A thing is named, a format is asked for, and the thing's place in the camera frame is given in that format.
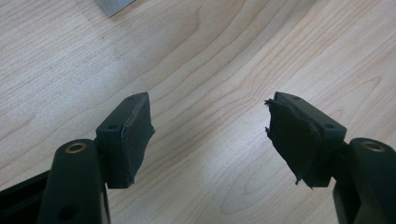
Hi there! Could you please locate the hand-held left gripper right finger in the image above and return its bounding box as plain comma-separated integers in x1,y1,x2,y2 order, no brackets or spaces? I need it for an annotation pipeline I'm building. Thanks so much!
263,91,347,189

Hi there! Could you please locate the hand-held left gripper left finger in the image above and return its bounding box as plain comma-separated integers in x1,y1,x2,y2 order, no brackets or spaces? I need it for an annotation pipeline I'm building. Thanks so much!
95,91,156,189

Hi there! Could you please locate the grey metal block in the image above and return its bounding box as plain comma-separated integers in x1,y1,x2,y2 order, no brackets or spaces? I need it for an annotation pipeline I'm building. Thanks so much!
94,0,136,18

